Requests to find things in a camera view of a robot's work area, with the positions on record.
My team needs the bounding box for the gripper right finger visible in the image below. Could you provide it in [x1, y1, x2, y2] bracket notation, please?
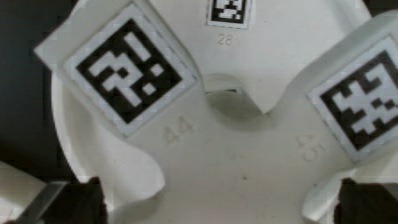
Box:
[333, 178, 398, 224]

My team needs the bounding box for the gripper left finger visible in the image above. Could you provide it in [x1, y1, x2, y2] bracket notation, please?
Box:
[14, 177, 108, 224]

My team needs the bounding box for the white round table top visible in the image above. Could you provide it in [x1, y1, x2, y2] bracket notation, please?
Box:
[49, 0, 374, 224]

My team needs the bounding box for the white cross-shaped table base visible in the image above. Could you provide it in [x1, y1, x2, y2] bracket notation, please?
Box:
[31, 0, 398, 224]

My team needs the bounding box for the white cylindrical table leg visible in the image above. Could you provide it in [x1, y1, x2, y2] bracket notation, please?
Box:
[202, 73, 262, 121]

